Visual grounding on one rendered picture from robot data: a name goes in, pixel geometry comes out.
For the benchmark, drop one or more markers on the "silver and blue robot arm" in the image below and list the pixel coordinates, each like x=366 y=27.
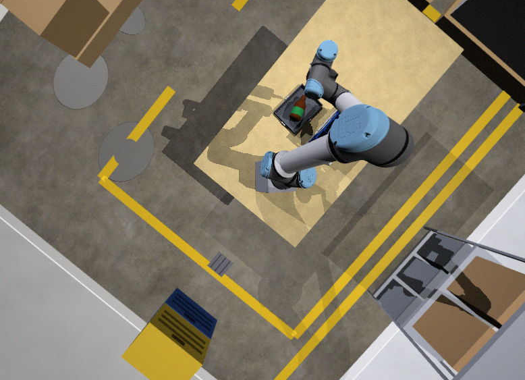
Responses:
x=361 y=132

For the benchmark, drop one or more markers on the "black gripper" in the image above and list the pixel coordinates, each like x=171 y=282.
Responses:
x=333 y=74

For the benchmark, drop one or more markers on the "brown bottle with green label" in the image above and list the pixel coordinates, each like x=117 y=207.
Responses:
x=298 y=109

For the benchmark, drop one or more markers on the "blue plastic crate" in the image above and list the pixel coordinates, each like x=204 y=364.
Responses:
x=325 y=129

